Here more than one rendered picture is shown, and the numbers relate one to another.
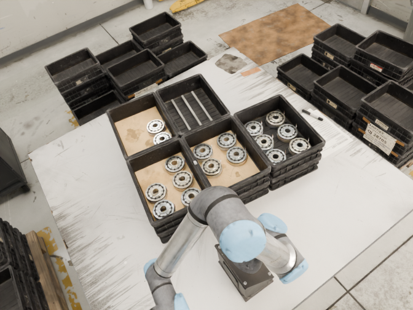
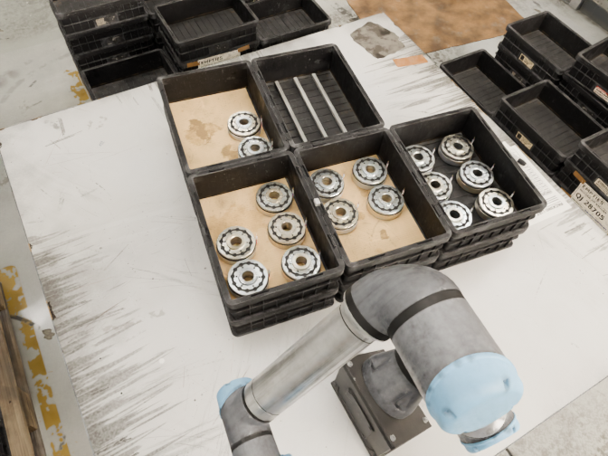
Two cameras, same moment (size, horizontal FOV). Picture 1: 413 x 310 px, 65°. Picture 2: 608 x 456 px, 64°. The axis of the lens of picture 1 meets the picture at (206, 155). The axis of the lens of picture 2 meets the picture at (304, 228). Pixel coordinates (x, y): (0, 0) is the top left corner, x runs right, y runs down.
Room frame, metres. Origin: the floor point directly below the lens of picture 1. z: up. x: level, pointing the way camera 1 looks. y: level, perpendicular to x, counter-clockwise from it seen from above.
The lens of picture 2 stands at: (0.20, 0.20, 1.96)
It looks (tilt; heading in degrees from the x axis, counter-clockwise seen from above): 58 degrees down; 351
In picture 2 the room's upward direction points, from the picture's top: 6 degrees clockwise
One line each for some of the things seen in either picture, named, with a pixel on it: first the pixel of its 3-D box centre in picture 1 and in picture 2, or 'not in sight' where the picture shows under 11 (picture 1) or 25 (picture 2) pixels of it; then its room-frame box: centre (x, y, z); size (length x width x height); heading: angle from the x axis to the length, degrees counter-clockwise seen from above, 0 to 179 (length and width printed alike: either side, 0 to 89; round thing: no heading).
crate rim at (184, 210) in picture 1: (167, 178); (262, 222); (0.87, 0.20, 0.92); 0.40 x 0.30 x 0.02; 17
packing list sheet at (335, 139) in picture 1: (318, 131); (517, 182); (1.15, -0.66, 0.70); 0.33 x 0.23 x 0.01; 25
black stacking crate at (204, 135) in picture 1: (224, 158); (365, 204); (0.96, -0.09, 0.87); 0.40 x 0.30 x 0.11; 17
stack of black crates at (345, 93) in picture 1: (342, 103); (537, 142); (1.67, -1.10, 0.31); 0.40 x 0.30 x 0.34; 25
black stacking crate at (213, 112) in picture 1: (192, 109); (314, 106); (1.34, 0.03, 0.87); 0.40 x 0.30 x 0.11; 17
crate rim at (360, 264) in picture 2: (224, 152); (368, 193); (0.96, -0.09, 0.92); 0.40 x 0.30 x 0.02; 17
